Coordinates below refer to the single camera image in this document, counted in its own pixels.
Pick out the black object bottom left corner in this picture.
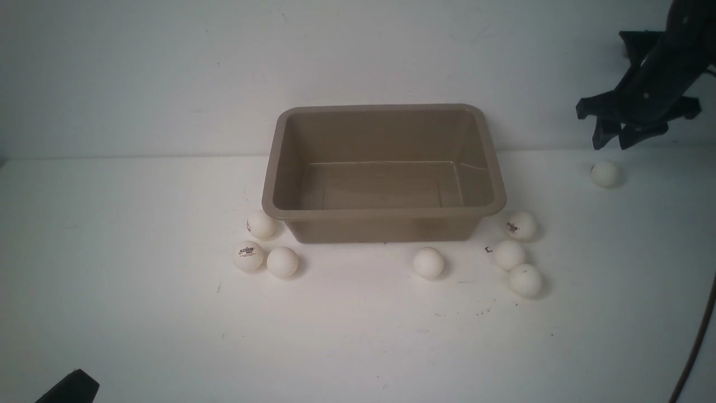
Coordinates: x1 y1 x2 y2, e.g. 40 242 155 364
36 369 100 403

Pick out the white ball with logo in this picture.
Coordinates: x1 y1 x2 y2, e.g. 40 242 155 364
233 241 265 273
505 211 539 242

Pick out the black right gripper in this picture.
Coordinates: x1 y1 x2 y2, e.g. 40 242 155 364
576 31 714 151

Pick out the taupe plastic bin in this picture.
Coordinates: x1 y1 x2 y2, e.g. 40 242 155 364
262 103 507 244

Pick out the plain white ball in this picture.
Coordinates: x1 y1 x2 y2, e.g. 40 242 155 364
266 247 299 279
493 240 527 272

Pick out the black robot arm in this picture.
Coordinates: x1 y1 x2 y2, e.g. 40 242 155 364
576 1 715 150

